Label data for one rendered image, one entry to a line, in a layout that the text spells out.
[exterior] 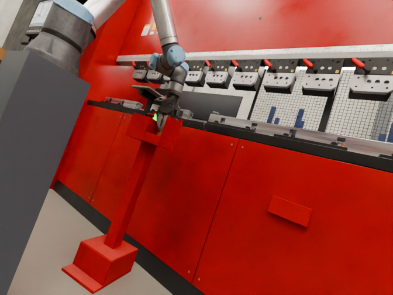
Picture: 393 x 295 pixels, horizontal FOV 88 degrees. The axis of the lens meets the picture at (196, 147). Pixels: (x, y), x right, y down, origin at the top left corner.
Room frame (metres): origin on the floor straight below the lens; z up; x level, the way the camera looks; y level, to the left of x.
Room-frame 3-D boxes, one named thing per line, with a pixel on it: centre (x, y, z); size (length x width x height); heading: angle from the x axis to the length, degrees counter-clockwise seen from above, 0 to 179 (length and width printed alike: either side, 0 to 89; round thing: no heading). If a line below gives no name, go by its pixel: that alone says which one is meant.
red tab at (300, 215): (0.82, -0.43, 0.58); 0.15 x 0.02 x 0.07; 56
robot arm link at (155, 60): (0.94, 0.28, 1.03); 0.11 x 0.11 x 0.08; 32
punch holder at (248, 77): (1.21, -0.15, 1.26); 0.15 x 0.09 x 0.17; 56
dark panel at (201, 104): (2.09, 0.23, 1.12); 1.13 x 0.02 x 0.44; 56
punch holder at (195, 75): (1.43, 0.18, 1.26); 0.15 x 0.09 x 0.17; 56
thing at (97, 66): (2.23, 1.03, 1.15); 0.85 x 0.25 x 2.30; 146
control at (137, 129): (1.06, 0.24, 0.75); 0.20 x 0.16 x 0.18; 69
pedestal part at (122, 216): (1.06, 0.24, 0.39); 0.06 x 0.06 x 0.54; 69
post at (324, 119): (1.60, -0.91, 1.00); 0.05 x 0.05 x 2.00; 56
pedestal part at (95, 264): (1.03, 0.25, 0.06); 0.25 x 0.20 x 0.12; 159
